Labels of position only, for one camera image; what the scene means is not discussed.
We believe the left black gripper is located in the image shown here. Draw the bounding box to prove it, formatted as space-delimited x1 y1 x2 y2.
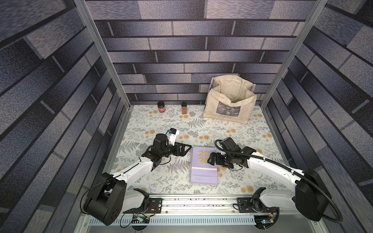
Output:
160 140 192 158

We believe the purple calendar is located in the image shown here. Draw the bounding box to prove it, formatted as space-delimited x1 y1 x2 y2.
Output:
190 147 218 186

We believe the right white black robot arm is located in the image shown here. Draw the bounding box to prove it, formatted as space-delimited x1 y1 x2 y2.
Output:
207 137 343 223

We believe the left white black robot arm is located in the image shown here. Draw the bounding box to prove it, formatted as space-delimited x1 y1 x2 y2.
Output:
79 134 192 226

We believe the floral patterned table mat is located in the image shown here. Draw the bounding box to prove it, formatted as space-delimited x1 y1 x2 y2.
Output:
110 105 286 195

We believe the amber spice bottle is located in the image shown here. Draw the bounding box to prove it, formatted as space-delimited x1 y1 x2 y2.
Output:
181 102 187 115

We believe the dark jar red label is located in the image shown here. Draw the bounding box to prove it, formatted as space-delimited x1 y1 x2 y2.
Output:
157 101 166 113

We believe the beige canvas tote bag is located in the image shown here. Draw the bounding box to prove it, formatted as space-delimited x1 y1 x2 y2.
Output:
203 75 257 124

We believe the left circuit board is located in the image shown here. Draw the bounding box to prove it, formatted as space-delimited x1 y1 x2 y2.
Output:
131 215 150 224

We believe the circuit board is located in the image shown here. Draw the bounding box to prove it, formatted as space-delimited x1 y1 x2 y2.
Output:
131 215 150 224
254 216 275 230

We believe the right circuit board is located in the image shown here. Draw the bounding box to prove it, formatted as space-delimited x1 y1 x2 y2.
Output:
254 216 275 230

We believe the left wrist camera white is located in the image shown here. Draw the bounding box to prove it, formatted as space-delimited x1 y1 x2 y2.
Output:
168 128 180 146

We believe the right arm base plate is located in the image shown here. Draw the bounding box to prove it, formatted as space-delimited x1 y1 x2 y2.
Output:
237 198 278 214

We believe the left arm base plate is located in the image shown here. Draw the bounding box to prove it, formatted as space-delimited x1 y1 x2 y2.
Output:
120 196 163 214

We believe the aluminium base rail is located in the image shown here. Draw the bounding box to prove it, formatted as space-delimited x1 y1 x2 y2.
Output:
74 195 328 233

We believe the black corrugated cable conduit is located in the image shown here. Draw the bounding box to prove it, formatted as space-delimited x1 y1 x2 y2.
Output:
214 139 344 223

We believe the right aluminium frame post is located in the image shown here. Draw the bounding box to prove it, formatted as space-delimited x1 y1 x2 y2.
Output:
260 0 328 110

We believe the aluminium frame post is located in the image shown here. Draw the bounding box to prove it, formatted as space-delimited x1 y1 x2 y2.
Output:
260 0 328 110
74 0 131 110

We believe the left aluminium frame post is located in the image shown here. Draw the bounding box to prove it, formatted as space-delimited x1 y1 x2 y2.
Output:
74 0 131 110

